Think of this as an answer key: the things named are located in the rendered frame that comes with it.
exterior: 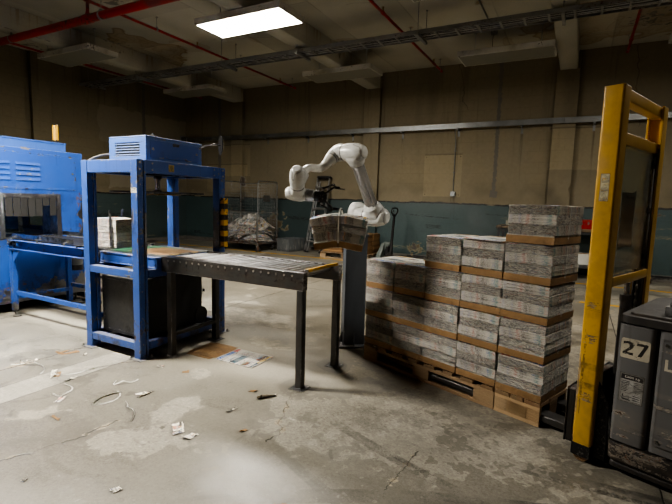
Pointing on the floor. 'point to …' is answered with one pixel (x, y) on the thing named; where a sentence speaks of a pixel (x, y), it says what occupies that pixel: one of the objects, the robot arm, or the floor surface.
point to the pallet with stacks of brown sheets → (367, 248)
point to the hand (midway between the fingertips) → (342, 198)
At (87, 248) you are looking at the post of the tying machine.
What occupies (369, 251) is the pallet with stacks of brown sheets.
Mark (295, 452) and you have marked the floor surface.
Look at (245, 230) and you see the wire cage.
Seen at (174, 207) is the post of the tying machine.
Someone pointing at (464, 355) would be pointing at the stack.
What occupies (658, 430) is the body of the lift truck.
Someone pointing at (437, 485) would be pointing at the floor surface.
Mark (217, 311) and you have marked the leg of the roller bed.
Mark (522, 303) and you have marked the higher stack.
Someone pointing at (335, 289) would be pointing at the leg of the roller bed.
